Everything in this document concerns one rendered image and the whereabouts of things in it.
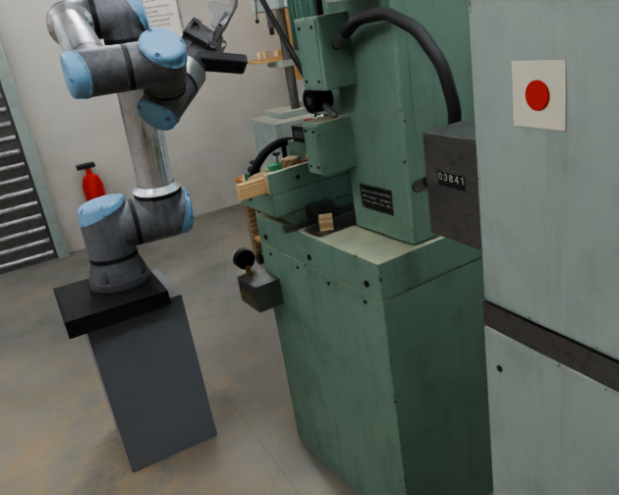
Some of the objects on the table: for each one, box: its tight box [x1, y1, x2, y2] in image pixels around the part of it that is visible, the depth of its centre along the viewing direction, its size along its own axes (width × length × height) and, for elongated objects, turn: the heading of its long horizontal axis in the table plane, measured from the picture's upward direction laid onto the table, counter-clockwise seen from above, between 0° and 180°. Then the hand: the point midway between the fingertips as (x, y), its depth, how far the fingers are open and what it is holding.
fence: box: [266, 163, 350, 195], centre depth 164 cm, size 60×2×6 cm, turn 144°
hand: (233, 20), depth 148 cm, fingers open, 14 cm apart
